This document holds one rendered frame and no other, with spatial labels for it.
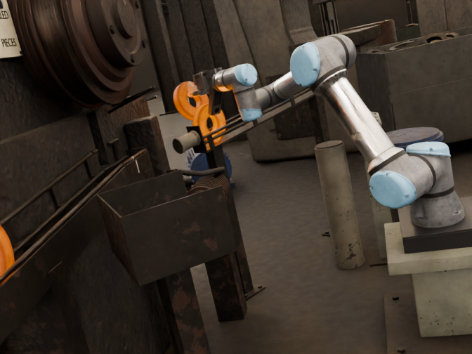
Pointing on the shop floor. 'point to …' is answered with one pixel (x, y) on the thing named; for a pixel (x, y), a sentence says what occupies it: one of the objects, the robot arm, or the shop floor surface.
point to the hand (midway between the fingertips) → (190, 95)
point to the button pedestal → (383, 213)
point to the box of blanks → (421, 83)
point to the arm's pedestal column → (431, 315)
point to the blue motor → (196, 162)
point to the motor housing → (223, 266)
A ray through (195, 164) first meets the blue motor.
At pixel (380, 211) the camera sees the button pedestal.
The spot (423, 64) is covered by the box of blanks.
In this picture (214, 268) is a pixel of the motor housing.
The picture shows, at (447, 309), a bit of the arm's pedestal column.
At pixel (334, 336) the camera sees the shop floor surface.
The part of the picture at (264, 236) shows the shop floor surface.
